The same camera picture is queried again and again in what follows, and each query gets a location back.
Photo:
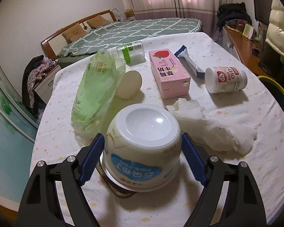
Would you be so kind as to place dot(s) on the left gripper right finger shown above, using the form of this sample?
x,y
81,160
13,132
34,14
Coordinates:
x,y
243,205

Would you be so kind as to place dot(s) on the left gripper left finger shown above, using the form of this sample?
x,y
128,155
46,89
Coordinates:
x,y
40,206

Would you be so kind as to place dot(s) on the white paper towel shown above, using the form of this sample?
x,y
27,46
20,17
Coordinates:
x,y
207,131

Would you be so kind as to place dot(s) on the white pudding cup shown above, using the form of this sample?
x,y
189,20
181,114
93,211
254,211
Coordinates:
x,y
142,150

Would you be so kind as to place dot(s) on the white pill bottle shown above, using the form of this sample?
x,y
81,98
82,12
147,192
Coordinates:
x,y
225,80

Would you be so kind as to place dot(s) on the pink strawberry milk carton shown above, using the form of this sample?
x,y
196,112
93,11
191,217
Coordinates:
x,y
171,76

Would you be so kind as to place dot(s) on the green plastic bag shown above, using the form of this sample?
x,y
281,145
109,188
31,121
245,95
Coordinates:
x,y
96,91

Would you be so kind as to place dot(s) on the white paper cup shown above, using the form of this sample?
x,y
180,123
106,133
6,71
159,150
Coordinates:
x,y
130,84

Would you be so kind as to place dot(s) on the clear green label jar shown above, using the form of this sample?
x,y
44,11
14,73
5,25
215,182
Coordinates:
x,y
132,53

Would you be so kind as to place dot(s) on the yellow rimmed trash bin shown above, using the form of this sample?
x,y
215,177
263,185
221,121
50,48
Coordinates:
x,y
274,88

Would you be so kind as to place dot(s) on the sliding wardrobe door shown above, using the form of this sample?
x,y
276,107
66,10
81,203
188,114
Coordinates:
x,y
18,130

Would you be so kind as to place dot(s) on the white dotted table cloth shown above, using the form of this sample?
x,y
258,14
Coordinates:
x,y
171,205

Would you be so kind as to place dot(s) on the white nightstand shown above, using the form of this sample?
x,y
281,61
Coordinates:
x,y
44,88

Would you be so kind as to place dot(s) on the wooden desk cabinet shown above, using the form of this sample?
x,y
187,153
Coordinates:
x,y
241,48

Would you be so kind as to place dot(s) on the wooden headboard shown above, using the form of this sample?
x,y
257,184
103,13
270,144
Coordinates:
x,y
53,44

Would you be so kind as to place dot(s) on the cream puffer jacket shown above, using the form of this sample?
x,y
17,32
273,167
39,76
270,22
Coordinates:
x,y
275,31

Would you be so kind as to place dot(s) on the books on desk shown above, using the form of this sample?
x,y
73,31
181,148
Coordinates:
x,y
248,32

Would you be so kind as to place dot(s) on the green checked bed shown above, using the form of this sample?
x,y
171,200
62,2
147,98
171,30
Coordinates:
x,y
119,33

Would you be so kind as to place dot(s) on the brown left pillow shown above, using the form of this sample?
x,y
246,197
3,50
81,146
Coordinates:
x,y
74,33

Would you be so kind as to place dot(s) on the brown pillow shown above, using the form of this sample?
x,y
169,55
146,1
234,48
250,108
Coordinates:
x,y
97,22
74,33

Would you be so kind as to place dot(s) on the dark clothes pile on desk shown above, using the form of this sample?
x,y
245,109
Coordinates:
x,y
228,12

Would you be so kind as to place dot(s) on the brown right pillow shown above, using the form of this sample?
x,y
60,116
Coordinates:
x,y
97,22

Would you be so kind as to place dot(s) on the black television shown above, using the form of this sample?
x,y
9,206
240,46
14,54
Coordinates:
x,y
262,9

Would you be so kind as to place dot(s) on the far bedside box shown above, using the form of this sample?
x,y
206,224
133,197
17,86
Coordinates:
x,y
129,13

